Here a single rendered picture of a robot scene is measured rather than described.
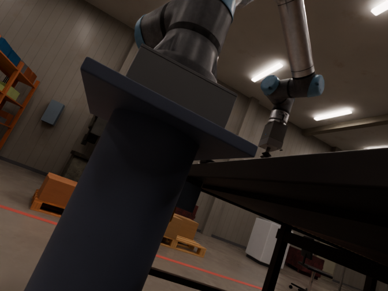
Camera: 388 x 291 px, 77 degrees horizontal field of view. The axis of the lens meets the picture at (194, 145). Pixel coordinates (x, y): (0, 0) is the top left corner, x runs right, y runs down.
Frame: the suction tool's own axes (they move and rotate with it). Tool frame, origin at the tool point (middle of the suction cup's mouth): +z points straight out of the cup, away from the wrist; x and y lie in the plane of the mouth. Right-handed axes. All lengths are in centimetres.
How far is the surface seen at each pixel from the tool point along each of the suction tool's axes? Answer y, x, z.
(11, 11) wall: 541, 535, -244
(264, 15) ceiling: 333, -40, -376
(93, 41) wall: 580, 342, -282
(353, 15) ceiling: 245, -172, -376
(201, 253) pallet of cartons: 322, -82, 97
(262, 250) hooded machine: 494, -270, 71
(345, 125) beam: 555, -441, -363
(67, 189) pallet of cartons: 237, 130, 69
